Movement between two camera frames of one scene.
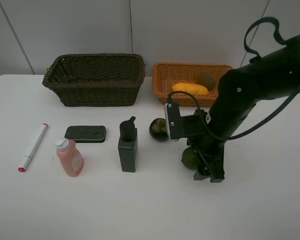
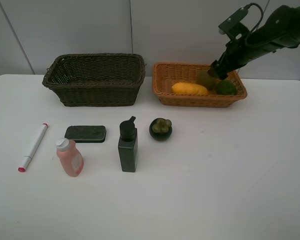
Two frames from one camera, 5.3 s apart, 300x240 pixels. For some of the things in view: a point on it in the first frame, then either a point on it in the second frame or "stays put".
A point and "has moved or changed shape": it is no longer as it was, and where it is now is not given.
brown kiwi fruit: (207, 78) stays put
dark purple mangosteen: (157, 129) stays put
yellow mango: (193, 89) stays put
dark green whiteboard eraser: (86, 134) stays put
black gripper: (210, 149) to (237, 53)
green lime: (189, 158) has moved or changed shape
